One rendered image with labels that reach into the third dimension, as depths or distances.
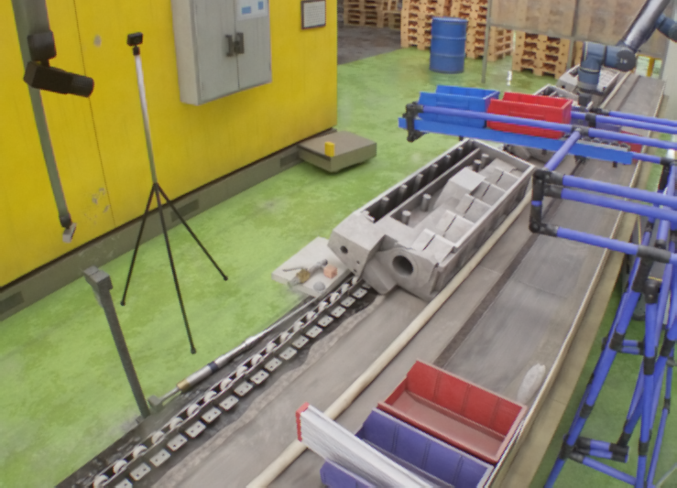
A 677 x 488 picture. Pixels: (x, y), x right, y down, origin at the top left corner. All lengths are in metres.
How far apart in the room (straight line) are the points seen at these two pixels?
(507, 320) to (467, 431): 0.51
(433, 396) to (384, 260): 0.58
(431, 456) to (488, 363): 0.47
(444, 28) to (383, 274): 6.92
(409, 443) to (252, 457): 0.40
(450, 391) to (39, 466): 1.83
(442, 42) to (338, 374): 7.36
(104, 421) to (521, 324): 1.87
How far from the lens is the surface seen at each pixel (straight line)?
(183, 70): 3.56
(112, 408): 2.61
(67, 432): 2.59
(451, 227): 1.89
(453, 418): 1.44
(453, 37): 8.48
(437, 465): 1.26
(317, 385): 1.50
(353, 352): 1.59
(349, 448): 1.13
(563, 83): 4.53
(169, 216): 3.84
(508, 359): 1.64
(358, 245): 1.73
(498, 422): 1.38
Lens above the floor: 1.85
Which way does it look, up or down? 31 degrees down
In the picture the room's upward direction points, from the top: straight up
